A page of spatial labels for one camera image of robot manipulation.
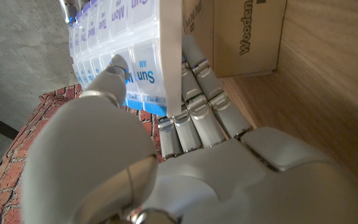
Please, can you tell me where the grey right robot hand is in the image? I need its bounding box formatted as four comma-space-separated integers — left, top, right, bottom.
58, 0, 78, 25

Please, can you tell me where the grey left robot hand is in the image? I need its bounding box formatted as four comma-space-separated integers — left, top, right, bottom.
21, 34, 358, 224

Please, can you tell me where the brown cardboard packing box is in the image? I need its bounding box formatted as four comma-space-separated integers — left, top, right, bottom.
181, 0, 288, 79

